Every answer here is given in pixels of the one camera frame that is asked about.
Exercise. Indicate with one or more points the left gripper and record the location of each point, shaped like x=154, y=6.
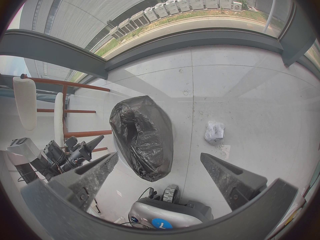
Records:
x=80, y=154

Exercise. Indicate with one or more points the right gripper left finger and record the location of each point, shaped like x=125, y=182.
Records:
x=95, y=174

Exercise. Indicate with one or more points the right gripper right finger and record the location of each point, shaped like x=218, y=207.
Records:
x=225, y=176

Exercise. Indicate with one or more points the white plastic wrapper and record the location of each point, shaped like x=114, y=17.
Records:
x=214, y=132

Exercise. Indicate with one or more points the black plastic bag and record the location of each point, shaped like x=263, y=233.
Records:
x=145, y=139

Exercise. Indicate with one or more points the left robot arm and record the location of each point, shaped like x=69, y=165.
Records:
x=23, y=150

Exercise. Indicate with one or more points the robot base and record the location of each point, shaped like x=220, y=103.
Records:
x=162, y=212

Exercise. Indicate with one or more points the white cushioned wooden chair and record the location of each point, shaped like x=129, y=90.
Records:
x=25, y=104

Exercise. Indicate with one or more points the window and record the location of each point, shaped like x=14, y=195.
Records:
x=75, y=46

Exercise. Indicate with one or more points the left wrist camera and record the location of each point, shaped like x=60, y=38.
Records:
x=71, y=142

